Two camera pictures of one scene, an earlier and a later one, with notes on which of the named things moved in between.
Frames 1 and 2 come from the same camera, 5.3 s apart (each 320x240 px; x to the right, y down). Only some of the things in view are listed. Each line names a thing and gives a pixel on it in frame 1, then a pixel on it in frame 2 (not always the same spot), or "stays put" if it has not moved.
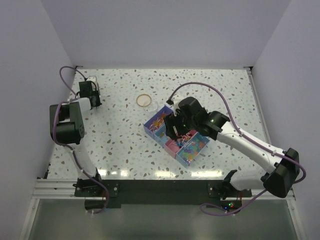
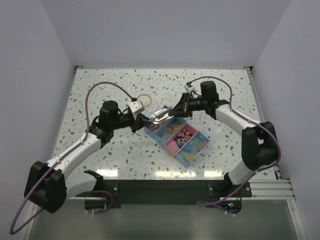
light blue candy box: x=192 y=149 stays put
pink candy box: x=172 y=146 stays put
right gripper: x=170 y=121 -> x=183 y=109
